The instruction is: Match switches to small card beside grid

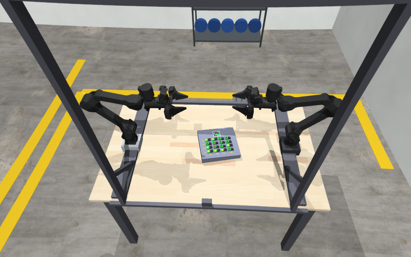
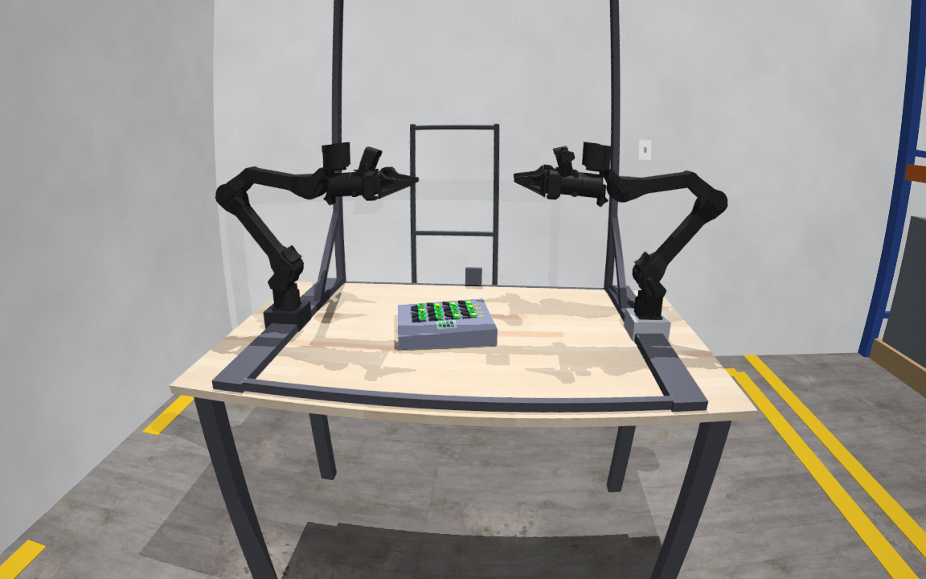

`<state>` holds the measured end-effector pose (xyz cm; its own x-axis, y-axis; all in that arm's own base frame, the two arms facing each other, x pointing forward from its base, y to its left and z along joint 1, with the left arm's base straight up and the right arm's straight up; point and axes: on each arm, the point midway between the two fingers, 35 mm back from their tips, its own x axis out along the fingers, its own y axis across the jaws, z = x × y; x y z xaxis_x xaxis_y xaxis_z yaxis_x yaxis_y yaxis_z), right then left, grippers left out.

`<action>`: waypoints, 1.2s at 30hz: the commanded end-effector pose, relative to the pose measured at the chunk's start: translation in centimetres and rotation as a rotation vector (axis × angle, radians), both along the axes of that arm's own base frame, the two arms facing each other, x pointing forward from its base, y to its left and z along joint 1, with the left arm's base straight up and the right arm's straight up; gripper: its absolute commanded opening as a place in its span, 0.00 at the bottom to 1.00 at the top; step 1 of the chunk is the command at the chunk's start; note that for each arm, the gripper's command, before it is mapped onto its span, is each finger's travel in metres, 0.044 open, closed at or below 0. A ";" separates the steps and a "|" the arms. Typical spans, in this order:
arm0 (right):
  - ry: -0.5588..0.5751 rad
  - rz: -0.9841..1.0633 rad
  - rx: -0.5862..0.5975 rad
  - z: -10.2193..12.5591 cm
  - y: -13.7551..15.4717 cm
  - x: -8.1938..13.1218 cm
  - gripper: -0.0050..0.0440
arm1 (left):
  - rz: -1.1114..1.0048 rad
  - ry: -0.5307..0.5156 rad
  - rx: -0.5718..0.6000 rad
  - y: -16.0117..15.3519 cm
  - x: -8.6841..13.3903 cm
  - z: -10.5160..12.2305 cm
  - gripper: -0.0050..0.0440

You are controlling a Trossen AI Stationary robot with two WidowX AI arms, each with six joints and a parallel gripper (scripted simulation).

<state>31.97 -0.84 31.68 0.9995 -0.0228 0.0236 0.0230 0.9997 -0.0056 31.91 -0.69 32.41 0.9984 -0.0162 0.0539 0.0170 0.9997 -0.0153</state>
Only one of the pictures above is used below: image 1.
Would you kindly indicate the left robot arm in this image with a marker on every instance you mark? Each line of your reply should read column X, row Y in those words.
column 91, row 103

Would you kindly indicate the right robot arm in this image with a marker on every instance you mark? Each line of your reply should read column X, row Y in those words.
column 288, row 103

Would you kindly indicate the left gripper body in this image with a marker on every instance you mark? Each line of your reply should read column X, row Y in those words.
column 167, row 106

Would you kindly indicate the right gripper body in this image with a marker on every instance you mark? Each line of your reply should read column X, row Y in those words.
column 251, row 106

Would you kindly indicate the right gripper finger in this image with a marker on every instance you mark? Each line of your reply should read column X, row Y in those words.
column 241, row 95
column 242, row 109

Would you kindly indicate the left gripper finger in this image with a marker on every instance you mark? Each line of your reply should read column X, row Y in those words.
column 179, row 96
column 175, row 110

